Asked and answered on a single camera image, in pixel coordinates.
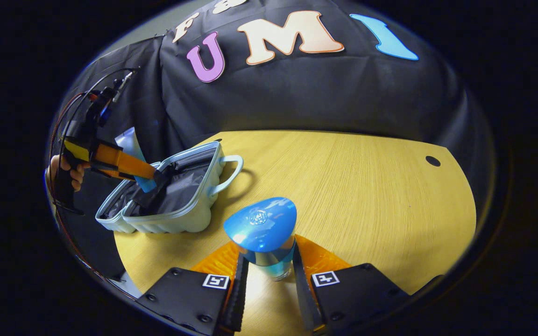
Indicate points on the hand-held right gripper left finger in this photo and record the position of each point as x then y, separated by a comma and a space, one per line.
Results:
240, 289

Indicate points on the blue capped clear bottle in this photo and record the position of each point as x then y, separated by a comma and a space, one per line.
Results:
259, 228

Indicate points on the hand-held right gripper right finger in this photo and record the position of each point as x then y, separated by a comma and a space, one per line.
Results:
302, 294

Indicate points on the light blue suitcase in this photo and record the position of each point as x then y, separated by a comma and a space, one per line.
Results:
189, 214

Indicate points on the blue and white tube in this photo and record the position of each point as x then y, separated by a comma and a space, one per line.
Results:
129, 140

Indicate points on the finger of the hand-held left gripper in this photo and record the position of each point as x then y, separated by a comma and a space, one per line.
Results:
124, 163

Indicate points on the black backdrop cloth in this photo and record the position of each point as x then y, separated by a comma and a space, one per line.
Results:
306, 93

